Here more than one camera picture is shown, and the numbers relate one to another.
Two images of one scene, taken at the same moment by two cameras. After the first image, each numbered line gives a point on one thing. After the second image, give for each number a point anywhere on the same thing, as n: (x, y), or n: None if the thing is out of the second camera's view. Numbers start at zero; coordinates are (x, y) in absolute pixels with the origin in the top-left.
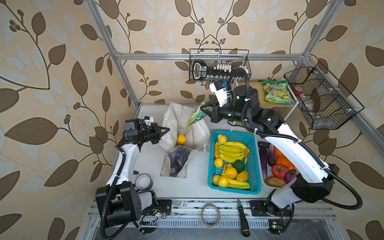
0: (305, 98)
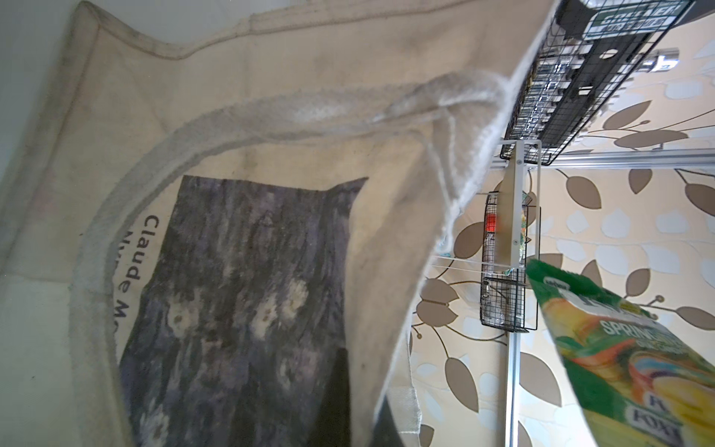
0: (491, 229)
